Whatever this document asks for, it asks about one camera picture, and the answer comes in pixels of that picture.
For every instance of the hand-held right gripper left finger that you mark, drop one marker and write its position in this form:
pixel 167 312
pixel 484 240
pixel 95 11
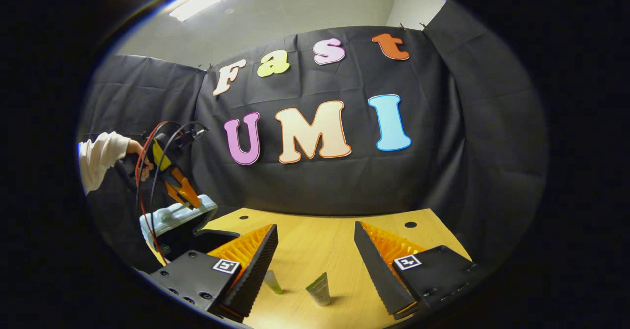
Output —
pixel 258 265

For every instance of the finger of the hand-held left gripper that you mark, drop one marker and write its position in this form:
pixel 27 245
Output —
pixel 183 188

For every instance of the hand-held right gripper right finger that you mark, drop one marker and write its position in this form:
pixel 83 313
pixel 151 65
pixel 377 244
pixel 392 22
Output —
pixel 376 275

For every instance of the silver tube with green cap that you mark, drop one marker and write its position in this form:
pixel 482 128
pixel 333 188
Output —
pixel 273 282

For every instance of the light blue suitcase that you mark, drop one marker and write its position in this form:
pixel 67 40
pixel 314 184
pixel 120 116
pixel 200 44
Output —
pixel 172 218

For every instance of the white tube with green end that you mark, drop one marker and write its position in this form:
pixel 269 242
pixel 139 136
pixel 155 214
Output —
pixel 319 292

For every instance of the black backdrop cloth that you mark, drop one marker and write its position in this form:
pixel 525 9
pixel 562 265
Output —
pixel 320 186

